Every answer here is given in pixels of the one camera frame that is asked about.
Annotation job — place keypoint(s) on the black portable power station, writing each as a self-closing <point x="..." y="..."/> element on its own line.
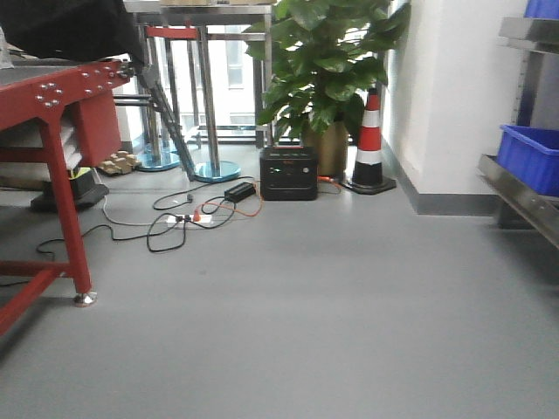
<point x="288" y="174"/>

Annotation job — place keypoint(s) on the black power adapter brick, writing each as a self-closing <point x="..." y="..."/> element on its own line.
<point x="239" y="192"/>

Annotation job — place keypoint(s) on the orange white traffic cone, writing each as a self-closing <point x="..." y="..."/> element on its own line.
<point x="368" y="177"/>

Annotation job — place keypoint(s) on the white power strip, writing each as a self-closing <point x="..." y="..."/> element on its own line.
<point x="180" y="220"/>

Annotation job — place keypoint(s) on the green potted plant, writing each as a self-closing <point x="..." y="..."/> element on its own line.
<point x="325" y="54"/>

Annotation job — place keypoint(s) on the cardboard scraps pile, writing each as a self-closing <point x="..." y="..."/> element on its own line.
<point x="119" y="163"/>

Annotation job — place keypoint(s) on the black base with yellow tape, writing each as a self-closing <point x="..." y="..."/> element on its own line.
<point x="86" y="192"/>

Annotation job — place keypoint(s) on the grey metal high table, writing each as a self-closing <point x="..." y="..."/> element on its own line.
<point x="225" y="13"/>

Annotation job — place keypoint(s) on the stainless steel shelf rack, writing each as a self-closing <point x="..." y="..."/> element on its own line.
<point x="520" y="206"/>

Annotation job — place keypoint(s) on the blue bin on shelf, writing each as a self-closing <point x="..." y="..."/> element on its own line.
<point x="531" y="155"/>

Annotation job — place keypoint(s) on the black cloth cover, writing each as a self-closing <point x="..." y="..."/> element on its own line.
<point x="81" y="31"/>

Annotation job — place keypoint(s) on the steel stanchion post right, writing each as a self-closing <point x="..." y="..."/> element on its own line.
<point x="214" y="170"/>

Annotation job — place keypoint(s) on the steel stanchion post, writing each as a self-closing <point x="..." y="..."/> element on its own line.
<point x="161" y="132"/>
<point x="214" y="170"/>

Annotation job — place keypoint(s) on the steel stanchion post left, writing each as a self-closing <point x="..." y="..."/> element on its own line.
<point x="161" y="132"/>

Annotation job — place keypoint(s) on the red metal frame table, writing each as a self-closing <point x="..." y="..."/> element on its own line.
<point x="43" y="93"/>

